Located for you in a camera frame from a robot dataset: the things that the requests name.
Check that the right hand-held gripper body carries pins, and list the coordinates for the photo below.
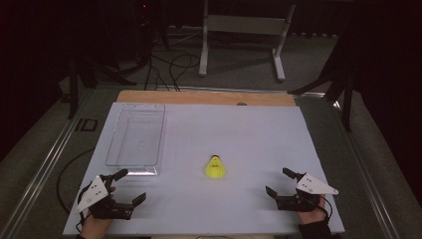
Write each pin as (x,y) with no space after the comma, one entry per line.
(312,187)

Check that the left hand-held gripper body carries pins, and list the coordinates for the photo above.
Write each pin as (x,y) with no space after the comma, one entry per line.
(109,209)

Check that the white metal stand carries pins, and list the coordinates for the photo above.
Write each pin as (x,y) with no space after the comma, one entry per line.
(244,25)

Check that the black tripod stand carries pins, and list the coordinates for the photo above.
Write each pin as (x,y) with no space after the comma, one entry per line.
(341,76)
(83,73)

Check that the yellow shuttlecock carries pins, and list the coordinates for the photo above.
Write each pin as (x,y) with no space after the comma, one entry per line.
(215,167)

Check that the dark equipment stand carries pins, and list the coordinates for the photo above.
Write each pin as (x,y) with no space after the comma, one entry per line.
(146,33)

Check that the metal floor rail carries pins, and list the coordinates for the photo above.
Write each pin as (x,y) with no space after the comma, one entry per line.
(36,172)
(365,172)

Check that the clear plastic container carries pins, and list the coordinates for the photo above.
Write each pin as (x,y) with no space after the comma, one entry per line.
(136,139)

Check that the person's right hand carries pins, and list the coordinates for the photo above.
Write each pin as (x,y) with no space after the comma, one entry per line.
(312,216)

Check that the person's left hand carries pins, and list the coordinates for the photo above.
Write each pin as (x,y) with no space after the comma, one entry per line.
(95,228)

